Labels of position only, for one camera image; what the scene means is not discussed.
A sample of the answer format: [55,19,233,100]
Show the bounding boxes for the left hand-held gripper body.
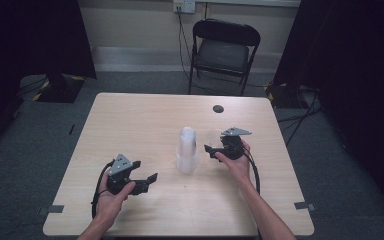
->
[105,153,138,197]

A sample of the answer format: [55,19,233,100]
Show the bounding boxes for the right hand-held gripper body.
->
[219,126,253,162]

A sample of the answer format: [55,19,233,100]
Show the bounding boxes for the stack of translucent plastic cups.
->
[175,126,199,175]

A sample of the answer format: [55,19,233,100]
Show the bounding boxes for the person's right hand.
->
[214,139,252,186]

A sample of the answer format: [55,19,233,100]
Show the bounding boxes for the person's left hand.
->
[94,173,137,225]

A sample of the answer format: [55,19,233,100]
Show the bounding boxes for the grey tape strip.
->
[293,201,316,212]
[37,204,65,216]

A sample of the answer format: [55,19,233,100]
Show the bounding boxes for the black stand base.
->
[31,73,87,104]
[265,80,303,110]

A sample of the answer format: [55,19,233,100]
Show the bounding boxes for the black folding chair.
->
[187,18,262,97]

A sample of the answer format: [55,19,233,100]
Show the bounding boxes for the dark curtain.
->
[272,0,384,223]
[0,0,98,158]

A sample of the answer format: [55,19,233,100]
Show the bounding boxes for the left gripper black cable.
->
[91,159,115,220]

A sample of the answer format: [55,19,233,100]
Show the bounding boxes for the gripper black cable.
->
[243,147,262,196]
[91,159,115,220]

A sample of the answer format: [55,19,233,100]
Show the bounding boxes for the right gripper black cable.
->
[243,147,262,196]

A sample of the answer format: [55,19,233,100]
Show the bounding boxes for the black floor cables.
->
[277,85,324,147]

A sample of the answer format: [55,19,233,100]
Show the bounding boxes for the black cable from wall socket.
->
[177,10,195,83]

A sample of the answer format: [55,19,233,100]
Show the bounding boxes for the white wall socket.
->
[172,0,197,15]

